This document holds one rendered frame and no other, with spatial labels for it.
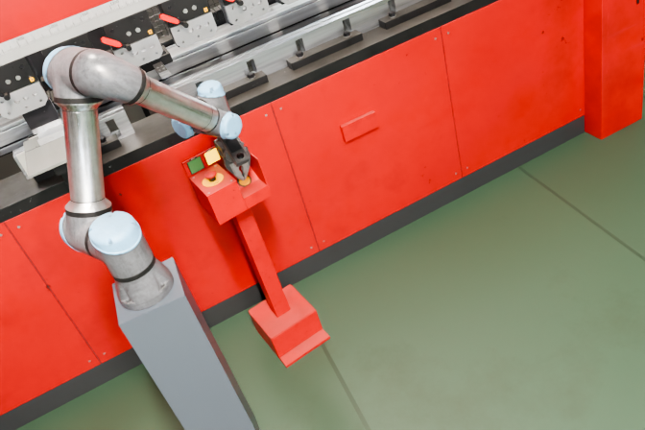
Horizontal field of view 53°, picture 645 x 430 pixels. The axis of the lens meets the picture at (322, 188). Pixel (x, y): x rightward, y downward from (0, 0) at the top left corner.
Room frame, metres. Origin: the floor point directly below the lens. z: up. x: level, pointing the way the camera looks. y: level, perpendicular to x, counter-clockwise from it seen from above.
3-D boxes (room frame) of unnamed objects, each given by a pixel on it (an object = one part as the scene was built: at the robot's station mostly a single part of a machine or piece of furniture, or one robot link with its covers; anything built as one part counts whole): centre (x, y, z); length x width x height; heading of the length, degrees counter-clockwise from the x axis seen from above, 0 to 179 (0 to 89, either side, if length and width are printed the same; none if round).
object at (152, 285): (1.35, 0.53, 0.82); 0.15 x 0.15 x 0.10
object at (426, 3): (2.37, -0.55, 0.89); 0.30 x 0.05 x 0.03; 106
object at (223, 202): (1.81, 0.29, 0.75); 0.20 x 0.16 x 0.18; 113
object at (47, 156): (1.90, 0.78, 1.00); 0.26 x 0.18 x 0.01; 16
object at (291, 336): (1.78, 0.28, 0.06); 0.25 x 0.20 x 0.12; 23
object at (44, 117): (2.05, 0.82, 1.05); 0.10 x 0.02 x 0.10; 106
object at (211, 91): (1.81, 0.24, 1.03); 0.09 x 0.08 x 0.11; 134
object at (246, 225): (1.81, 0.29, 0.39); 0.06 x 0.06 x 0.54; 23
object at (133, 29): (2.14, 0.46, 1.18); 0.15 x 0.09 x 0.17; 106
